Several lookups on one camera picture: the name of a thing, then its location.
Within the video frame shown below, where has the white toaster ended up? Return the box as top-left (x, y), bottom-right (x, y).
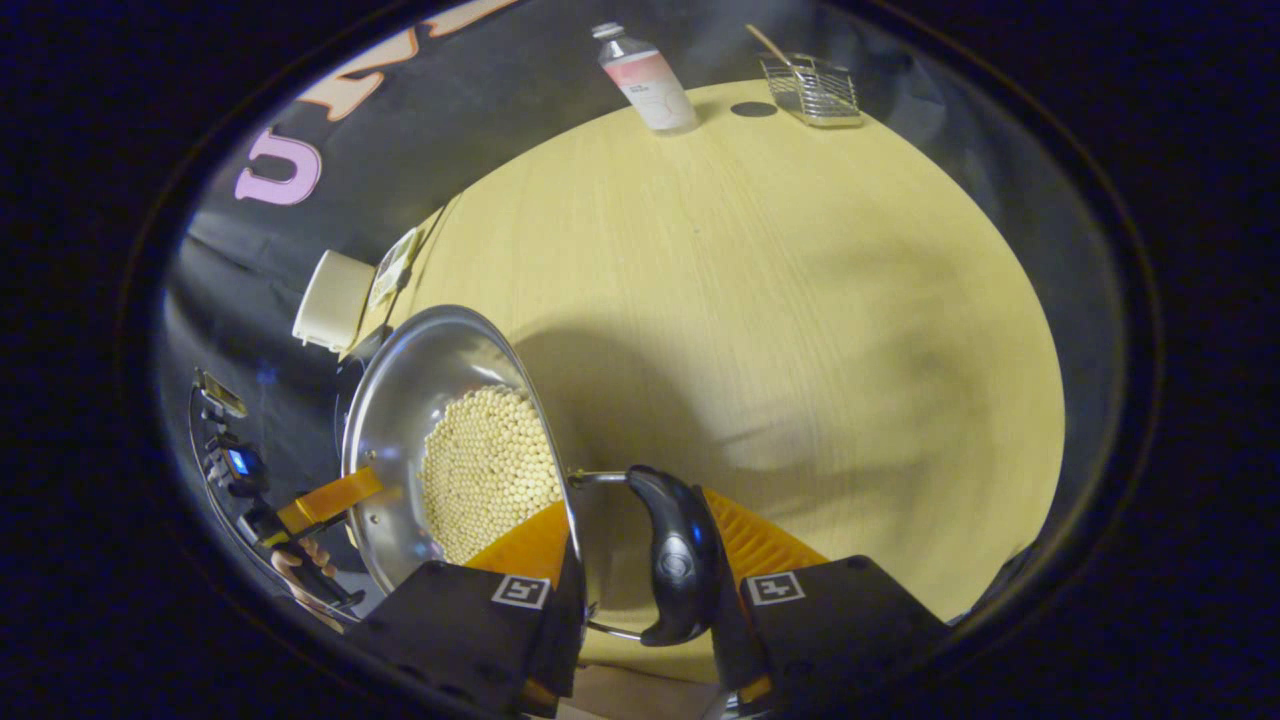
top-left (292, 250), bottom-right (377, 353)

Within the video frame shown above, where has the steel pot with black handle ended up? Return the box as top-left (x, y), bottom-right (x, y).
top-left (340, 305), bottom-right (726, 649)

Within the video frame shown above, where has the white divided dish of beans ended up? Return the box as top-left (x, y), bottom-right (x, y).
top-left (367, 228), bottom-right (421, 311)

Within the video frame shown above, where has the pile of yellow soybeans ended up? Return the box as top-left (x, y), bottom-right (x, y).
top-left (418, 385), bottom-right (566, 566)

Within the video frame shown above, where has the wooden stick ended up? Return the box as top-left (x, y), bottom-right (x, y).
top-left (745, 23), bottom-right (796, 69)

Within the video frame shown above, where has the clear bottle with pink label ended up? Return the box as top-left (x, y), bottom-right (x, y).
top-left (590, 22), bottom-right (699, 134)

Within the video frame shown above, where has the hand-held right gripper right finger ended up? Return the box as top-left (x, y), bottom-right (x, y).
top-left (700, 488), bottom-right (951, 719)

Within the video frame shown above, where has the black induction cooktop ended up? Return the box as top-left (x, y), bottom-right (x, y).
top-left (333, 325), bottom-right (393, 421)

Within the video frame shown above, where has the black power cable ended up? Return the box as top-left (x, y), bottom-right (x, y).
top-left (400, 205), bottom-right (446, 291)

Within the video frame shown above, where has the wire mesh basket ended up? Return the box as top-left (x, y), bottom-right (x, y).
top-left (758, 52), bottom-right (863, 128)

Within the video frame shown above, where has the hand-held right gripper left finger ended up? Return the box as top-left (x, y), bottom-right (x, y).
top-left (345, 500), bottom-right (588, 719)

